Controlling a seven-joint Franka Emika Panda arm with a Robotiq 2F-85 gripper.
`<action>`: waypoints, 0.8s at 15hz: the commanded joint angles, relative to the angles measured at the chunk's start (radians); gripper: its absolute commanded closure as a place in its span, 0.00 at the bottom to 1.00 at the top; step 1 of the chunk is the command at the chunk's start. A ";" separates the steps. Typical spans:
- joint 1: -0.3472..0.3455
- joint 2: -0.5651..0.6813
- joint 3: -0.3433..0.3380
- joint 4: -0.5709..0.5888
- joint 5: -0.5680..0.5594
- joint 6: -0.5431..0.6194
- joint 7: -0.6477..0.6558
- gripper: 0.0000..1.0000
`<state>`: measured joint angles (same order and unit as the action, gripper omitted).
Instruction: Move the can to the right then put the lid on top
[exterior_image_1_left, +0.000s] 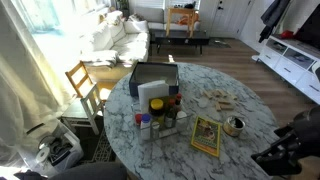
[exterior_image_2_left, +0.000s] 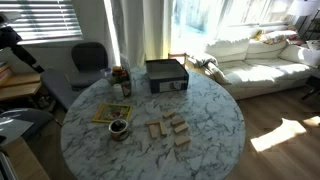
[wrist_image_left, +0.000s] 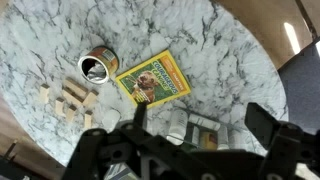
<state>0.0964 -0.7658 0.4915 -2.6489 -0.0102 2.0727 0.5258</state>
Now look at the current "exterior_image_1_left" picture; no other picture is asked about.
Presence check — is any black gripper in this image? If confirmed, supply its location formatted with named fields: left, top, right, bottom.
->
left=251, top=124, right=304, bottom=177

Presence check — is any metal tin can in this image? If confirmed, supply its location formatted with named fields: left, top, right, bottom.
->
left=222, top=115, right=247, bottom=138

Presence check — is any light blanket on sofa arm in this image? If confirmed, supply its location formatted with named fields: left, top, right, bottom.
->
left=79, top=49, right=119, bottom=68

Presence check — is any white lid jar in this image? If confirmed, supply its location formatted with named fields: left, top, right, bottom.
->
left=175, top=110, right=189, bottom=132

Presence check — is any yellow lid dark jar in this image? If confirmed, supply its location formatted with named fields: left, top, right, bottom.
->
left=148, top=98, right=165, bottom=118

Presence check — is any red lid small jar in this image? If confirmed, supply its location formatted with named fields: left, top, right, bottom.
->
left=134, top=113, right=144, bottom=127

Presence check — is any yellow picture book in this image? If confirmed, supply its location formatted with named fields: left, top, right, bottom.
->
left=190, top=115, right=222, bottom=158

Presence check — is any white tv stand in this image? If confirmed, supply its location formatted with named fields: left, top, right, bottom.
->
left=257, top=33, right=320, bottom=105

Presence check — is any clear acrylic condiment caddy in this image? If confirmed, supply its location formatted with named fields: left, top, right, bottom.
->
left=131, top=99, right=194, bottom=145

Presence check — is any red cap dark bottle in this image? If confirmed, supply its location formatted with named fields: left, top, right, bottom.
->
left=174, top=93, right=184, bottom=113

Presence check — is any red cap sauce bottle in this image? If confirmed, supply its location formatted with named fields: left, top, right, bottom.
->
left=165, top=98, right=178, bottom=120

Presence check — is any red object on stand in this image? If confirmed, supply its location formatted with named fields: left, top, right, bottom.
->
left=279, top=29, right=295, bottom=40

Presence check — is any small glass shaker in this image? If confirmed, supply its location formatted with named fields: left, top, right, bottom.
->
left=151, top=121, right=161, bottom=139

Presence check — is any black television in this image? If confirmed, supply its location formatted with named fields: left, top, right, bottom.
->
left=294, top=3, right=320, bottom=52

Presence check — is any blue cap white bottle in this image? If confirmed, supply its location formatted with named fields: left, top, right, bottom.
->
left=139, top=113, right=153, bottom=141

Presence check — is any dark hanging jacket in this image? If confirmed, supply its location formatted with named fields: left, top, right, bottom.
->
left=258, top=0, right=292, bottom=44

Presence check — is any white paper napkin stack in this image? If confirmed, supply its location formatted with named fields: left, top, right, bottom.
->
left=137, top=79, right=170, bottom=114

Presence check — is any white door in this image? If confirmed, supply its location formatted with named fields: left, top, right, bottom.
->
left=209, top=0, right=255, bottom=39

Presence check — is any dark blue cardboard box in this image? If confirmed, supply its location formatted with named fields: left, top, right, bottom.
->
left=128, top=61, right=180, bottom=98

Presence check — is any black coffee table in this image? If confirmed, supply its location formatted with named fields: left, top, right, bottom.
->
left=148, top=28, right=211, bottom=56

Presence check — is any orange object behind stool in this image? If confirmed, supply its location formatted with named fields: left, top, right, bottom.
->
left=176, top=13, right=201, bottom=27

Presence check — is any wooden stool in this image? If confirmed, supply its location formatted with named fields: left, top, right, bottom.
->
left=165, top=7, right=197, bottom=39

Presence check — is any patterned rug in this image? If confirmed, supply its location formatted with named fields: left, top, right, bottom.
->
left=91, top=128, right=118, bottom=164

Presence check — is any white sofa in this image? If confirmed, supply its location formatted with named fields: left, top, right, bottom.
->
left=79, top=6, right=202, bottom=73

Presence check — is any grey upholstered chair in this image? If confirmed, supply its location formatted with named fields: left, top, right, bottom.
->
left=49, top=162, right=128, bottom=180

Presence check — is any white sofa pillow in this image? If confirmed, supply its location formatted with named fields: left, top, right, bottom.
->
left=123, top=19, right=150, bottom=35

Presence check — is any white wooden chair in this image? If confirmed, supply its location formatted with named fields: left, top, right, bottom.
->
left=60, top=84, right=105, bottom=136

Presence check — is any white printer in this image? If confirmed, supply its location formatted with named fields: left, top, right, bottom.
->
left=18, top=121, right=85, bottom=177

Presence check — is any sheer cream curtain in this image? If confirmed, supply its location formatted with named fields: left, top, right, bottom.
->
left=0, top=0, right=73, bottom=168

